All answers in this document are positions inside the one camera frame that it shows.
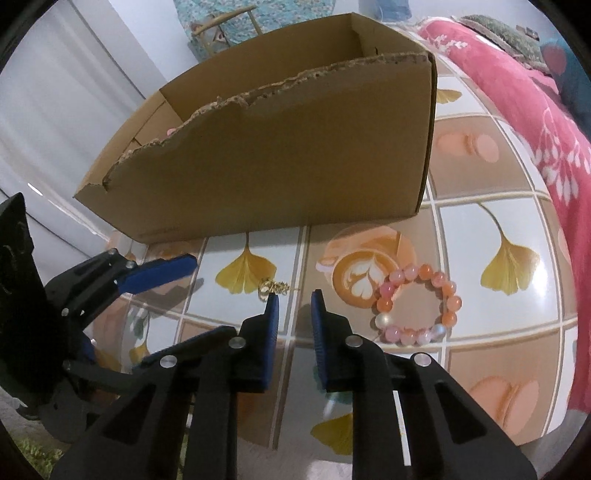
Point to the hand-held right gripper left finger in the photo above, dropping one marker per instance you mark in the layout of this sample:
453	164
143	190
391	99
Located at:
273	332

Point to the pink floral blanket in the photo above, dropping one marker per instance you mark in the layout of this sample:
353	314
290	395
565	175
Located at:
521	106

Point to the teal patterned cloth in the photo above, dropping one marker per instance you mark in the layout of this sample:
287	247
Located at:
286	9

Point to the brown cardboard box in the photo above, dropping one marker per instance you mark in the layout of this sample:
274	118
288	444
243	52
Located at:
277	161

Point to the wooden chair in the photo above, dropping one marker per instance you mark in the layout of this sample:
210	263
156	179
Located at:
221	18

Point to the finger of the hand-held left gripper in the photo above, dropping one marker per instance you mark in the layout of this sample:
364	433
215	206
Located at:
157	274
101	376

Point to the dark teal cloth item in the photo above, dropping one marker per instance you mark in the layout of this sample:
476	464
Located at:
577	83

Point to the grey green cushion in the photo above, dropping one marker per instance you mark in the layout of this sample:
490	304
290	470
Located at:
503	37

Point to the white curtain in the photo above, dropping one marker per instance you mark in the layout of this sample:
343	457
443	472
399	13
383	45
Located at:
69	115

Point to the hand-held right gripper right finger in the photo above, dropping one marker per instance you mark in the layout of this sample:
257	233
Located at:
318	337

